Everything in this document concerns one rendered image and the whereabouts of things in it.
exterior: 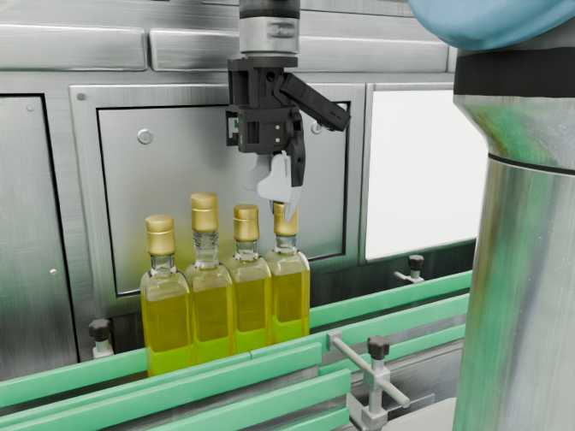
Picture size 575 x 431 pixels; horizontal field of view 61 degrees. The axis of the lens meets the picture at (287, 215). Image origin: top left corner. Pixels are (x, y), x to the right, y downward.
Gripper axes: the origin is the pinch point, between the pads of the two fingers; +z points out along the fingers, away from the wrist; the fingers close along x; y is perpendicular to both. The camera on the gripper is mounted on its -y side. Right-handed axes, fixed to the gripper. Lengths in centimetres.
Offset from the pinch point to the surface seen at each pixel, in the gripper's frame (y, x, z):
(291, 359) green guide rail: 2.1, 6.2, 19.9
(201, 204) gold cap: 12.4, 1.9, -2.4
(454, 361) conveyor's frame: -29.7, 5.4, 29.6
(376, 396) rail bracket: -5.6, 15.5, 22.1
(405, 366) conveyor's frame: -19.1, 5.2, 27.7
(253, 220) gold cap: 5.4, 1.5, 0.7
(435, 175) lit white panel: -39.0, -13.1, 1.2
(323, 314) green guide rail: -8.5, -3.4, 20.0
